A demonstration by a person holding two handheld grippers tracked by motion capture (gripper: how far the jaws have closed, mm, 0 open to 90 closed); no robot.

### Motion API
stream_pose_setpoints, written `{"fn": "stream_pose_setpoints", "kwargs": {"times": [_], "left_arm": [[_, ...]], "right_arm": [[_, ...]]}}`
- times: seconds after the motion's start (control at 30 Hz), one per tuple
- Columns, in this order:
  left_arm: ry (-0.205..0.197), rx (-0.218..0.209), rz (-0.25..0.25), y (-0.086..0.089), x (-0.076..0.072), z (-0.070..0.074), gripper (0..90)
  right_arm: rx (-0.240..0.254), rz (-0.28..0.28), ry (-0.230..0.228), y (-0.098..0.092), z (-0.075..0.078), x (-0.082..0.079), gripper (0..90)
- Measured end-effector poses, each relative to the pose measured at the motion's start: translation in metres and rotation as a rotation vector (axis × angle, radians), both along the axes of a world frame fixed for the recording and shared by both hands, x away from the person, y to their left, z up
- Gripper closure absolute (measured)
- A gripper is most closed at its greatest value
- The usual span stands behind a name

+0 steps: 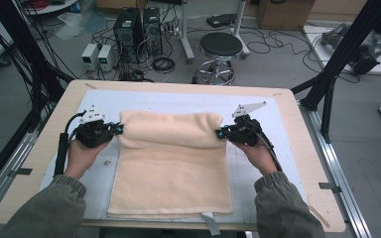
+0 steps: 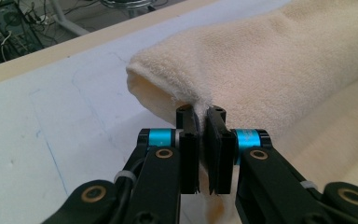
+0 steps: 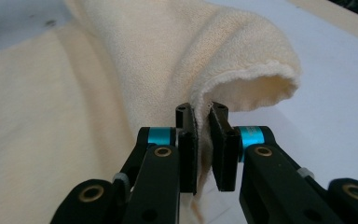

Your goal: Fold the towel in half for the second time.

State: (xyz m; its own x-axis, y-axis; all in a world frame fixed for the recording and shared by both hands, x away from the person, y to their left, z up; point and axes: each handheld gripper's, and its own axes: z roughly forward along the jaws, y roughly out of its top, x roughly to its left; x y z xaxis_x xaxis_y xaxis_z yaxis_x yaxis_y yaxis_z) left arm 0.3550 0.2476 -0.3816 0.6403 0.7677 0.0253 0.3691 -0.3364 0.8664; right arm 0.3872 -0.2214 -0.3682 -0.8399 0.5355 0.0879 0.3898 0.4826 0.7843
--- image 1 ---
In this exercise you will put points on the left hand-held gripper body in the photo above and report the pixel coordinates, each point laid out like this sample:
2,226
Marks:
94,132

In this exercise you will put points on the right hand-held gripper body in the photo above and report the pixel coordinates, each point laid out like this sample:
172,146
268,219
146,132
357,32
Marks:
244,130

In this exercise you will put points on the beige terry towel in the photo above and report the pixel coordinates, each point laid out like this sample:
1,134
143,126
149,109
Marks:
168,172

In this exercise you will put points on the person's left hand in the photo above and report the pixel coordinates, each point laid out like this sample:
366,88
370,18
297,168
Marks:
81,158

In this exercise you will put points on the person's right hand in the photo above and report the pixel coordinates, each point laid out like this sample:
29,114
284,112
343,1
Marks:
259,157

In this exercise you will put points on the white grid mat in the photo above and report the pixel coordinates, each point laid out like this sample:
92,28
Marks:
178,100

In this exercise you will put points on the white power supply unit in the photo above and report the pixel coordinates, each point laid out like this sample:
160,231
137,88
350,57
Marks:
89,56
105,58

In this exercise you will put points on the grey metal clamp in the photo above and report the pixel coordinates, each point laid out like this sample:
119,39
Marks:
21,171
329,186

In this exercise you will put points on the black round stool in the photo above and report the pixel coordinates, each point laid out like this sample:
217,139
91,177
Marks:
221,44

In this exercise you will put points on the grey tape strip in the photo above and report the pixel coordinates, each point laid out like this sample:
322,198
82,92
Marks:
211,224

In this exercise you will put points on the large black computer tower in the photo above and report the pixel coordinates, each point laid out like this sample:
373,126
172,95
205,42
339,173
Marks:
127,29

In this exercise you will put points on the narrow black computer tower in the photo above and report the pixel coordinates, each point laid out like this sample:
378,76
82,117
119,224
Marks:
152,29

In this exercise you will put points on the white metal stand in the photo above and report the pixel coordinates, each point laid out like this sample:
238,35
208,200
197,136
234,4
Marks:
185,33

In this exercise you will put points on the flat black device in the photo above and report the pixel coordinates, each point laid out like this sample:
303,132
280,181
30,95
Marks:
221,20

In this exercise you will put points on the clear plastic bag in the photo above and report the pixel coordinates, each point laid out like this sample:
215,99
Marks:
72,24

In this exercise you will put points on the white base board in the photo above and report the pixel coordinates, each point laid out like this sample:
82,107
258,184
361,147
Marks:
317,46

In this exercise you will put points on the brown cardboard box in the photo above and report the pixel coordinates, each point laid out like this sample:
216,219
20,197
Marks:
284,15

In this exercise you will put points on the round white table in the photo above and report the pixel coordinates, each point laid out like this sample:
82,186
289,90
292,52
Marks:
56,7

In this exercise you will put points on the aluminium rail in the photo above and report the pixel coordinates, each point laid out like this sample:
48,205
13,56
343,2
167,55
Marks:
6,175
337,172

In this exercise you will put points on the black metal frame post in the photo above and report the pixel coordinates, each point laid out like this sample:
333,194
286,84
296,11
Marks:
344,49

